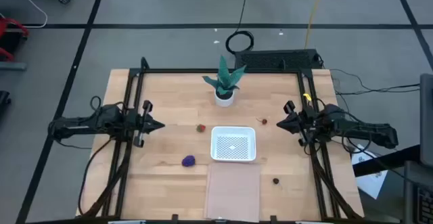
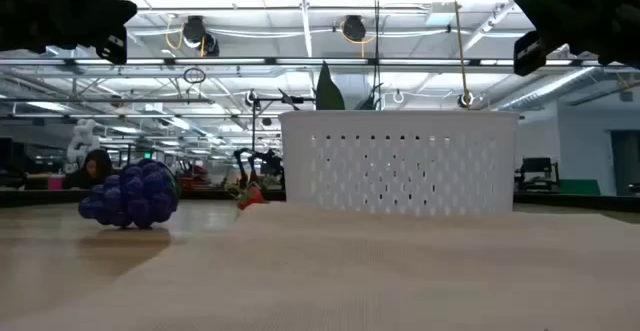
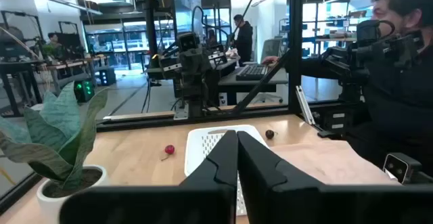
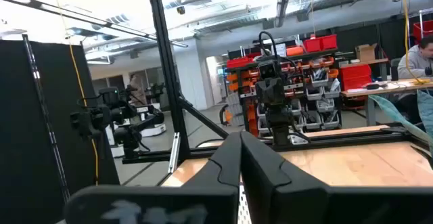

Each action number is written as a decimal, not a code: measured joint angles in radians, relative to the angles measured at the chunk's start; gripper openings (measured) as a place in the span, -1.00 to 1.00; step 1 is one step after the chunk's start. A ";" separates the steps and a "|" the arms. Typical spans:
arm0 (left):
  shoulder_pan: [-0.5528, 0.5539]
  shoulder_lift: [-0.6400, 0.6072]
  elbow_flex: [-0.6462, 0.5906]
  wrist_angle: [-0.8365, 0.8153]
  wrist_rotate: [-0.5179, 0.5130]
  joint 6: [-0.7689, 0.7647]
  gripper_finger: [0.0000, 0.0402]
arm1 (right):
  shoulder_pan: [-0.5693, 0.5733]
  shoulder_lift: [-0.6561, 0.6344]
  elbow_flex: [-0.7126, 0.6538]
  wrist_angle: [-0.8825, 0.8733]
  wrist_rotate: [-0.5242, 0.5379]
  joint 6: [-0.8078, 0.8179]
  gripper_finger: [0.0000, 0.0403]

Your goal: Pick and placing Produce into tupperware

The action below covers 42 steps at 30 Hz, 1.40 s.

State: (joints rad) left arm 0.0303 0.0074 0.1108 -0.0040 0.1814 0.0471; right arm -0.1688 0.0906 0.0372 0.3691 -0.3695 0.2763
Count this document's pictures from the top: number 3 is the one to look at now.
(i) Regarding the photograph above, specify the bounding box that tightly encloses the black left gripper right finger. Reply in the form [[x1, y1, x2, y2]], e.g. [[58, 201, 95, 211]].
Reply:
[[237, 131, 433, 224]]

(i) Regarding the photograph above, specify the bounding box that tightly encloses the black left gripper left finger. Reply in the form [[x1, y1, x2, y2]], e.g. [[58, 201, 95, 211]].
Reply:
[[59, 129, 239, 224]]

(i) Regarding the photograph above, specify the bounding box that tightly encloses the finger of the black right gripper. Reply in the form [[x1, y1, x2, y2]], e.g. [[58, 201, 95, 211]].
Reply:
[[195, 53, 212, 83], [179, 53, 196, 83]]

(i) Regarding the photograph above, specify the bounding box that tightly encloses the small red radish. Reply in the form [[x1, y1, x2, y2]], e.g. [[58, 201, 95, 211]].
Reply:
[[160, 144, 176, 161]]

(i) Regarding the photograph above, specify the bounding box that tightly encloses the person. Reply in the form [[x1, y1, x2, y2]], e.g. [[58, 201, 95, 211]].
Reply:
[[231, 14, 254, 68], [262, 0, 433, 177], [47, 32, 64, 49]]

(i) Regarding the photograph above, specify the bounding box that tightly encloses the black computer keyboard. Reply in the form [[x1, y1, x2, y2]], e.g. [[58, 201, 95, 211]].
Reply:
[[235, 64, 270, 82]]

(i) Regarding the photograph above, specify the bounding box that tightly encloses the black office desk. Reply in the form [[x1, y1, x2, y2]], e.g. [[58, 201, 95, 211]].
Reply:
[[218, 66, 290, 106]]

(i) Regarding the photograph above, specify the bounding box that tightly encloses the white perforated plastic basket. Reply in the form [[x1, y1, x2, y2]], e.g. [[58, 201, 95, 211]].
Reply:
[[184, 125, 270, 217]]

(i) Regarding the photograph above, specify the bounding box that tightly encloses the beige folded cloth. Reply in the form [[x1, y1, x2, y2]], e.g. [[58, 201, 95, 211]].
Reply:
[[270, 139, 400, 186]]

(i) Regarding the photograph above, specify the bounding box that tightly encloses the black device with blue lights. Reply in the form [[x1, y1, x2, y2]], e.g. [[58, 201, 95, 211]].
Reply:
[[97, 67, 117, 86]]

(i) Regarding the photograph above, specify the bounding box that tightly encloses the grey office chair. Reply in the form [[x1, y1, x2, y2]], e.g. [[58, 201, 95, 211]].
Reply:
[[260, 38, 285, 64]]

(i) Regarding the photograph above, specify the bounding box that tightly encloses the black device with green lights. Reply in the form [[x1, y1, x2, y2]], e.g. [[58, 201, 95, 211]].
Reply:
[[72, 80, 96, 103]]

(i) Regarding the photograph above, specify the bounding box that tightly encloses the silver aluminium extrusion bar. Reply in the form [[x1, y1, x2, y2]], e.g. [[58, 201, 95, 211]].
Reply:
[[296, 85, 315, 126]]

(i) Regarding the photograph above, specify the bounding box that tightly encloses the black control box with labels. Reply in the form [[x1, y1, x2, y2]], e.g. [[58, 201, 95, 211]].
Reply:
[[317, 108, 369, 137]]

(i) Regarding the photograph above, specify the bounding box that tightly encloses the long wooden work table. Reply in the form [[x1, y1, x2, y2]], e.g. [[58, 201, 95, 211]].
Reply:
[[0, 56, 109, 116]]

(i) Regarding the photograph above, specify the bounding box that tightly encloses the green snake plant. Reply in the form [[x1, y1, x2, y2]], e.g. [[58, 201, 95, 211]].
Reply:
[[0, 81, 109, 191]]

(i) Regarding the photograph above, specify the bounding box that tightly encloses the white round plant pot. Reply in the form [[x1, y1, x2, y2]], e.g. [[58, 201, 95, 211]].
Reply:
[[36, 164, 109, 223]]

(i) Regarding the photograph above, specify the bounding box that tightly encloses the silver metal mounting bracket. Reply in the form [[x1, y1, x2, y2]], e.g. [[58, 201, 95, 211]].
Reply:
[[174, 102, 189, 120]]

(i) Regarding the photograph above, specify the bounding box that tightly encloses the black aluminium table frame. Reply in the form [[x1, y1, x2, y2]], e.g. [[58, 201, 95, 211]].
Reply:
[[0, 0, 373, 215]]

